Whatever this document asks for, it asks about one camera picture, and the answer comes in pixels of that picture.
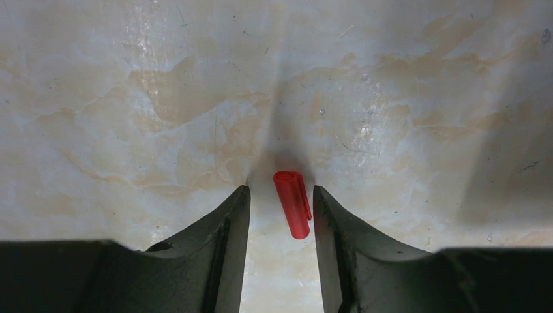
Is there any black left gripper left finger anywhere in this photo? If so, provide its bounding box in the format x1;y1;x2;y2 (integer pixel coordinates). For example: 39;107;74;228
1;186;250;312

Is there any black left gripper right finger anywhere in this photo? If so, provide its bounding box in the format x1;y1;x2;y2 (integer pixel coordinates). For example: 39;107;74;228
313;186;552;312

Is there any red marker cap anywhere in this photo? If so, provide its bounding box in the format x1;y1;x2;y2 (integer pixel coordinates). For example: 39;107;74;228
273;171;312;239

